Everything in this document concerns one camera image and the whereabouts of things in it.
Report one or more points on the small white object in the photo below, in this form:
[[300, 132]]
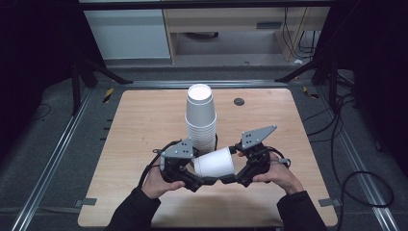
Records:
[[298, 61]]

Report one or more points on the white cabinet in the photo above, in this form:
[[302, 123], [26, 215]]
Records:
[[128, 33]]

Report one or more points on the metal floor rail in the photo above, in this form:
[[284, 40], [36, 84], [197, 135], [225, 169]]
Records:
[[51, 162], [356, 160]]

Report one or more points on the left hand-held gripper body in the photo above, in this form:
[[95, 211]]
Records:
[[178, 150]]

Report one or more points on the single white paper cup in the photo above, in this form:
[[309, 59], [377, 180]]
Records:
[[215, 162]]

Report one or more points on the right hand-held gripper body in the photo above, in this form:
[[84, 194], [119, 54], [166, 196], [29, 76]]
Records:
[[258, 160]]

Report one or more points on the person's right hand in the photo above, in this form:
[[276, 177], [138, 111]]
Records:
[[282, 178]]

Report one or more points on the person's left hand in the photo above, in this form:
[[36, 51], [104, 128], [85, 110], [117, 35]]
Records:
[[157, 184]]

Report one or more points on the stack of white paper cups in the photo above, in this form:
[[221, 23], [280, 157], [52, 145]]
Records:
[[200, 122]]

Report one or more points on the yellow black striped tape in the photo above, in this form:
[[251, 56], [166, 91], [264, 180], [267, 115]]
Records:
[[108, 95]]

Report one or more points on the grey table bracket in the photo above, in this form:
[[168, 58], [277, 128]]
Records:
[[86, 202], [329, 202]]

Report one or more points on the black metal stand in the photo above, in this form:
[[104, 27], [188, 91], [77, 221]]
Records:
[[308, 69], [96, 69]]

